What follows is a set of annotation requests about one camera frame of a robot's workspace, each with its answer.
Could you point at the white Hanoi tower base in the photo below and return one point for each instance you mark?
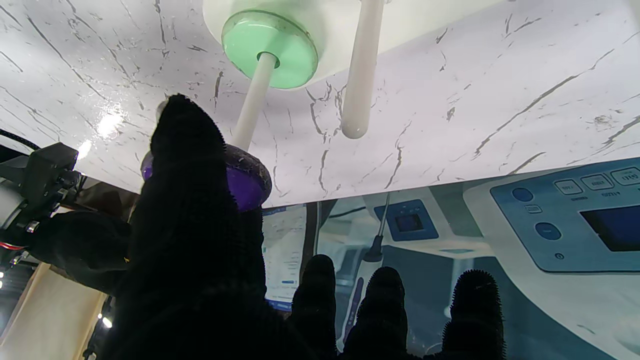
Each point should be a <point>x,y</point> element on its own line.
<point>340,35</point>

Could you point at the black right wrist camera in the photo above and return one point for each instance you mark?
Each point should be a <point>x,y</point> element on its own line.
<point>42,175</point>

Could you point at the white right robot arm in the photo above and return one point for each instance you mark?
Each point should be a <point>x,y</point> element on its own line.
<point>7,205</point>

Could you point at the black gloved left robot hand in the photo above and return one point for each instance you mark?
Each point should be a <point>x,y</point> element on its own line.
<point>190,240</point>

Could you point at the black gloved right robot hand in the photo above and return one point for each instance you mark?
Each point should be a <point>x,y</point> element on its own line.
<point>80,245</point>

